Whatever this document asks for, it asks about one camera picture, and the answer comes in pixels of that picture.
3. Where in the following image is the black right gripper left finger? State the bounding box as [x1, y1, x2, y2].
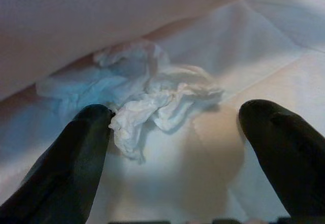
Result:
[0, 104, 114, 224]

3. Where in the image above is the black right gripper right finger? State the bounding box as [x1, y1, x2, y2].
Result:
[238, 99, 325, 224]

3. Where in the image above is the white tissue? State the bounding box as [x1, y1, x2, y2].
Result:
[35, 40, 225, 165]

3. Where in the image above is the pink pillow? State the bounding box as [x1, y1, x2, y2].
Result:
[0, 0, 284, 108]

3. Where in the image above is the white quilted mattress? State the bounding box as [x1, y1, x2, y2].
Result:
[0, 0, 325, 224]

